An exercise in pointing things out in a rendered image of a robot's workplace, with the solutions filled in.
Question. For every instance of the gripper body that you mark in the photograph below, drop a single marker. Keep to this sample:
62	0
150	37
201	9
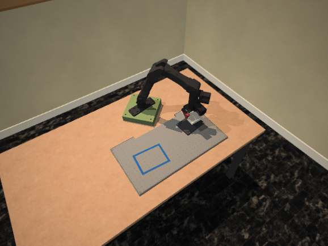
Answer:
185	108

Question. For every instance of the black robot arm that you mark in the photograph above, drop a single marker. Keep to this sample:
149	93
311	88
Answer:
192	86

